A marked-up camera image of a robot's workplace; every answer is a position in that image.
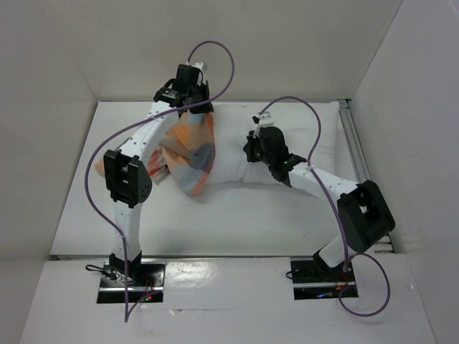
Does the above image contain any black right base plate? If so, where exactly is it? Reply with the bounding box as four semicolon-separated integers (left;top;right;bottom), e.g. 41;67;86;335
285;257;359;300

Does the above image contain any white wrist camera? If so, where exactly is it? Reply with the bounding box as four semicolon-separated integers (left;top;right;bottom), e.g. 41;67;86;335
252;110;274;138
186;62;207;85

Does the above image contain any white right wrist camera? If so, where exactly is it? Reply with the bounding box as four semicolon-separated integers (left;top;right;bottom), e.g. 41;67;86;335
252;110;274;138

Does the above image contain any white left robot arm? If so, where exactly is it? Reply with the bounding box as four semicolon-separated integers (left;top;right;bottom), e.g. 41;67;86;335
103;62;213;286

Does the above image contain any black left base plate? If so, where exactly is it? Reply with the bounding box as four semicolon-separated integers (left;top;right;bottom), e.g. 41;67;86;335
96;259;166;304

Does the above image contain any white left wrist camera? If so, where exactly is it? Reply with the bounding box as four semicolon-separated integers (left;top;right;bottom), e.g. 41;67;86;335
186;62;207;85

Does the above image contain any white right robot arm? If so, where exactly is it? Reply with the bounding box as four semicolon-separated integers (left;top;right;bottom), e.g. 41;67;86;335
243;126;395;281

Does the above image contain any white pillow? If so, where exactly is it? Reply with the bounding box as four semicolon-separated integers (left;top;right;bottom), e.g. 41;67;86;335
207;102;339;185

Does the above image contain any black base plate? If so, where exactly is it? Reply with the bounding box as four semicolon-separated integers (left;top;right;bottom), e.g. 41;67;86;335
96;259;166;304
285;257;359;300

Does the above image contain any orange grey checked pillowcase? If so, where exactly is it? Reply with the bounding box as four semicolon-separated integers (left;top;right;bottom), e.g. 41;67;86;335
115;112;216;196

